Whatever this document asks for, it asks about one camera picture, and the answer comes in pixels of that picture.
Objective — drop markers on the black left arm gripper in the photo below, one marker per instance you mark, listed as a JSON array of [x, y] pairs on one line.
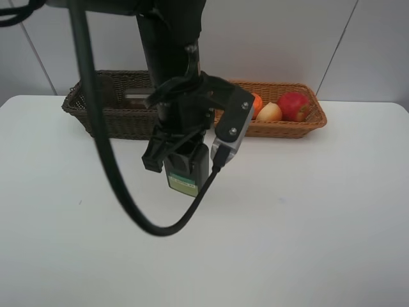
[[179, 120]]

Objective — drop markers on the black rectangular bottle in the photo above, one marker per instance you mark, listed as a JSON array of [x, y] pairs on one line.
[[188, 168]]

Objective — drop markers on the brown transparent cup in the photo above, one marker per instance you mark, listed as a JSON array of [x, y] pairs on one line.
[[135, 98]]

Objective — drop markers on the orange mandarin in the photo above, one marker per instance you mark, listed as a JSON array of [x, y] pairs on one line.
[[257, 105]]

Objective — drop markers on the round bread bun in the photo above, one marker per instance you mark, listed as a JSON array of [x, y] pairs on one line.
[[270, 113]]

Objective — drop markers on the red apple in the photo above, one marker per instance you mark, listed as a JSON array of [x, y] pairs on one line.
[[295, 107]]

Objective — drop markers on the purple transparent cup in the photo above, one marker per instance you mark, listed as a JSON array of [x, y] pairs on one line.
[[106, 91]]

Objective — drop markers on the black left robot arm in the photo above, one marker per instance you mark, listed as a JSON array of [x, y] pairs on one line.
[[169, 32]]

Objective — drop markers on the dark brown wicker basket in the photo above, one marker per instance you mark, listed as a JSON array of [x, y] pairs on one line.
[[136, 124]]

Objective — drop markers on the tan wicker basket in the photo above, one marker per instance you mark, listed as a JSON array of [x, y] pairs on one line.
[[271, 92]]

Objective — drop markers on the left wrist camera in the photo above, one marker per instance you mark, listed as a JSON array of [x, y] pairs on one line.
[[237, 109]]

